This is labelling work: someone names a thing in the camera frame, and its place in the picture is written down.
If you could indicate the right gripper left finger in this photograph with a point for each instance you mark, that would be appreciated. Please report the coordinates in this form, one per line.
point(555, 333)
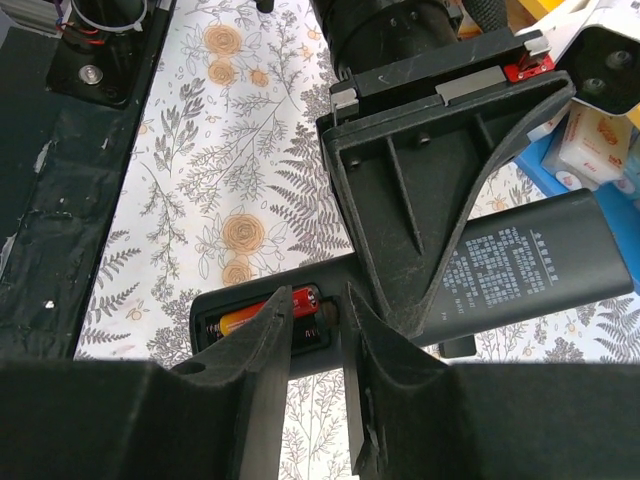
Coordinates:
point(217, 415)

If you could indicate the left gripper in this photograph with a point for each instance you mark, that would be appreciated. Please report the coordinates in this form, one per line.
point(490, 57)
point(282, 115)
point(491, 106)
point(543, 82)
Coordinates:
point(408, 146)

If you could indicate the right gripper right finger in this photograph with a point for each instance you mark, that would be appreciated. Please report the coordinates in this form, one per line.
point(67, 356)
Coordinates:
point(411, 416)

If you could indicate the red battery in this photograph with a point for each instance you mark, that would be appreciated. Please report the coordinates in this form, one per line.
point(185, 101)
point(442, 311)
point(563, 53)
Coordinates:
point(305, 302)

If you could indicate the black TV remote with buttons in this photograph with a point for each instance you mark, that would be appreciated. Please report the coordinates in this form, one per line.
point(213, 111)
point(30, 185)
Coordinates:
point(534, 260)

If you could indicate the slim black remote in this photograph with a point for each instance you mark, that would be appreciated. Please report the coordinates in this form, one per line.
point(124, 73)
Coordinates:
point(458, 348)

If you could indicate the floral table mat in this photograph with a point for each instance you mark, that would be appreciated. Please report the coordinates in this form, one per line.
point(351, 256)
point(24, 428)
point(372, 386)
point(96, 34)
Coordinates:
point(225, 184)

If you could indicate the white soap pack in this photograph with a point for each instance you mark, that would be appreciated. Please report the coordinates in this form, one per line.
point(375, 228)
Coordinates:
point(578, 148)

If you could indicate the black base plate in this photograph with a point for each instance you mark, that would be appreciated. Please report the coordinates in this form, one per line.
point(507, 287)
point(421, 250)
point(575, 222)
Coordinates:
point(70, 112)

